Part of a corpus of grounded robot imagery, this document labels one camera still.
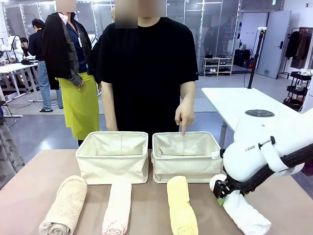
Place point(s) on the purple fabric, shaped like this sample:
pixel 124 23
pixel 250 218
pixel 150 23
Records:
pixel 308 170

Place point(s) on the black suitcases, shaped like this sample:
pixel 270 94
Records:
pixel 242 57

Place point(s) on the person's right forearm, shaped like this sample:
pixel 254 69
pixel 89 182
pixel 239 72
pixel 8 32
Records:
pixel 108 102

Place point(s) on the white towel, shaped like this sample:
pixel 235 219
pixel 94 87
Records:
pixel 247 215

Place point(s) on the cream fabric basket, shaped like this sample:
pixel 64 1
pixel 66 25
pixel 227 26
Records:
pixel 110 166
pixel 185 167

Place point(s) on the white side table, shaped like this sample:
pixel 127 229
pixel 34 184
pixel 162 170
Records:
pixel 232 102

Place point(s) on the clothes rack with coats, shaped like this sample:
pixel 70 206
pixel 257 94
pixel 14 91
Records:
pixel 297 46

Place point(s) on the beige terry towel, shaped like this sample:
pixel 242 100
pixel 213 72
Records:
pixel 66 203

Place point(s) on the white background workbench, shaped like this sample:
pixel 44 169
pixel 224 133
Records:
pixel 14 67

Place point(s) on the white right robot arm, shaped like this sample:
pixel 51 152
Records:
pixel 256 137

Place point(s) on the yellow towel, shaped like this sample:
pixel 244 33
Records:
pixel 181 208

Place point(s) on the person's black t-shirt torso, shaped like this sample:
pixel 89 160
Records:
pixel 146 73

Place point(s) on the person's left hand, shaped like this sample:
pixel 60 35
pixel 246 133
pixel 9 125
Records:
pixel 185 112

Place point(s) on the pink towel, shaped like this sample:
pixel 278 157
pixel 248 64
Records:
pixel 118 205

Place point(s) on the black utility cart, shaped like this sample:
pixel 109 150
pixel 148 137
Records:
pixel 297 90

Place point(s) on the masked bystander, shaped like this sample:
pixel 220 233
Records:
pixel 24 45

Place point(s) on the black camera pole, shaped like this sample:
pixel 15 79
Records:
pixel 254 61

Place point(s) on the figure in black coat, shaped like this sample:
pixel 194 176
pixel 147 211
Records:
pixel 58 49

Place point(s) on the grey door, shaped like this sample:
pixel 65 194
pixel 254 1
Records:
pixel 274 44

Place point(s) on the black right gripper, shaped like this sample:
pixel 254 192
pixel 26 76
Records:
pixel 221 188

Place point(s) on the bystander in jeans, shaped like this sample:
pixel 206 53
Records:
pixel 41 73

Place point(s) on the wooden shoe rack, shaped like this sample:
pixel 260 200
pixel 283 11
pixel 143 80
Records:
pixel 218 66

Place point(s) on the person's right hand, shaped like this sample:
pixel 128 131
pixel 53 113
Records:
pixel 112 126

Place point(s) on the grey cloth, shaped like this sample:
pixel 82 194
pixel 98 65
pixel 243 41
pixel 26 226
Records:
pixel 9 151

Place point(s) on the person's left forearm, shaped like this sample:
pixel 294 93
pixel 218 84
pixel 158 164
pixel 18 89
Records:
pixel 188 89

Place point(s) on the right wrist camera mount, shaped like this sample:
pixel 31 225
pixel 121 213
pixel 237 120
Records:
pixel 216 155

